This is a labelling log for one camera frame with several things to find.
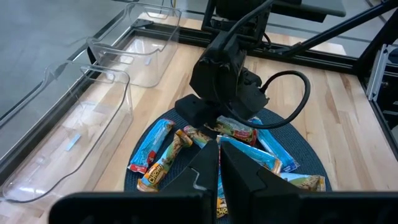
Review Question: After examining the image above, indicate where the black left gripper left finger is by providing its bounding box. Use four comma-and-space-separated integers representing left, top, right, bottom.
161, 140, 221, 192

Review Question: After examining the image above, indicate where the silver aluminium post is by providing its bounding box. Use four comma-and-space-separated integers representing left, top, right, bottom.
366, 43, 389, 102

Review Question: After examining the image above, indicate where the clear plastic bin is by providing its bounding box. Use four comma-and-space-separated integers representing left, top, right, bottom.
86, 2, 183, 88
0, 60, 134, 203

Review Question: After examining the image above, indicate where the blue snack bar left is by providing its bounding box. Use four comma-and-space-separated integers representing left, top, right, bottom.
127, 118, 177, 175

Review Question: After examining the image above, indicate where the black diagonal support beam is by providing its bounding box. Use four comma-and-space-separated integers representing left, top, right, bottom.
278, 0, 398, 58

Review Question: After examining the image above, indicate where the round dark woven placemat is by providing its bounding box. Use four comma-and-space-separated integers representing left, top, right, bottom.
123, 107, 333, 224

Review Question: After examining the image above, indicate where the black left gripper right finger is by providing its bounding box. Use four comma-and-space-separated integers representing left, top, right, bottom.
221, 141, 302, 200

